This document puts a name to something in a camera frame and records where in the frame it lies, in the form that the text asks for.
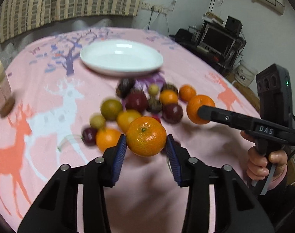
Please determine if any wall power strip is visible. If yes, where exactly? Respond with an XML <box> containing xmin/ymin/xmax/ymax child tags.
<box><xmin>141</xmin><ymin>2</ymin><xmax>168</xmax><ymax>15</ymax></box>

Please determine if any small red cherry tomato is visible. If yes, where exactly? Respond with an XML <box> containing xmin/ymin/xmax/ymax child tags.
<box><xmin>151</xmin><ymin>115</ymin><xmax>162</xmax><ymax>124</ymax></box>

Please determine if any dark plum near right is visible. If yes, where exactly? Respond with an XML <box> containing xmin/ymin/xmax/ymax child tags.
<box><xmin>162</xmin><ymin>103</ymin><xmax>183</xmax><ymax>124</ymax></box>

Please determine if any dark dried date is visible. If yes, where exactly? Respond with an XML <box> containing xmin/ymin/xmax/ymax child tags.
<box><xmin>147</xmin><ymin>97</ymin><xmax>163</xmax><ymax>114</ymax></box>

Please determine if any mandarin orange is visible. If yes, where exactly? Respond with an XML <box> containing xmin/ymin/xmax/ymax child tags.
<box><xmin>126</xmin><ymin>116</ymin><xmax>167</xmax><ymax>157</ymax></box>
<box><xmin>187</xmin><ymin>95</ymin><xmax>215</xmax><ymax>125</ymax></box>
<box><xmin>96</xmin><ymin>128</ymin><xmax>122</xmax><ymax>152</ymax></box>

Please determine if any striped beige curtain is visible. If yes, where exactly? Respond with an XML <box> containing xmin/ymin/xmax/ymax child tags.
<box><xmin>0</xmin><ymin>0</ymin><xmax>141</xmax><ymax>44</ymax></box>

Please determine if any small yellow longan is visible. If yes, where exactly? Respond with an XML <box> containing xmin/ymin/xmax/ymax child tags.
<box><xmin>90</xmin><ymin>115</ymin><xmax>106</xmax><ymax>130</ymax></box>

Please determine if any yellow orange fruit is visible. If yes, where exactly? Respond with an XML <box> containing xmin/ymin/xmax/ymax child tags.
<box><xmin>116</xmin><ymin>110</ymin><xmax>142</xmax><ymax>134</ymax></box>

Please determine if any dark red plum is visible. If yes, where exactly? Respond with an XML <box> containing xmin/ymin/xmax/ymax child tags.
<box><xmin>124</xmin><ymin>91</ymin><xmax>148</xmax><ymax>114</ymax></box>

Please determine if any dark wrinkled passion fruit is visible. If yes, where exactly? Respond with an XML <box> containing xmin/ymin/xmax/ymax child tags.
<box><xmin>115</xmin><ymin>78</ymin><xmax>135</xmax><ymax>99</ymax></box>

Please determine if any small orange kumquat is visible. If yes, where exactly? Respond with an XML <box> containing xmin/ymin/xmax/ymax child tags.
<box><xmin>159</xmin><ymin>90</ymin><xmax>179</xmax><ymax>105</ymax></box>

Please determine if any cream lid tumbler cup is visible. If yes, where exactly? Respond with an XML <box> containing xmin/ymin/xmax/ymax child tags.
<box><xmin>0</xmin><ymin>60</ymin><xmax>15</xmax><ymax>118</ymax></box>

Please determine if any white oval plate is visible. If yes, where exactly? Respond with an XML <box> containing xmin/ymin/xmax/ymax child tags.
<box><xmin>80</xmin><ymin>39</ymin><xmax>164</xmax><ymax>77</ymax></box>

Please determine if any person's right hand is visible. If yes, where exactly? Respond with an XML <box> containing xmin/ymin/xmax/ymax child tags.
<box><xmin>240</xmin><ymin>130</ymin><xmax>289</xmax><ymax>190</ymax></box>

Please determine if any far right small mandarin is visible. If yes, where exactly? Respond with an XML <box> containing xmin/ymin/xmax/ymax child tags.
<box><xmin>179</xmin><ymin>84</ymin><xmax>196</xmax><ymax>102</ymax></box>

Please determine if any black tv stand with monitor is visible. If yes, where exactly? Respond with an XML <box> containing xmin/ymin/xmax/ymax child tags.
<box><xmin>170</xmin><ymin>16</ymin><xmax>246</xmax><ymax>76</ymax></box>

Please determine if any white bucket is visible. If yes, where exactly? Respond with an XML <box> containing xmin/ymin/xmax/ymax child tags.
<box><xmin>234</xmin><ymin>59</ymin><xmax>258</xmax><ymax>87</ymax></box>

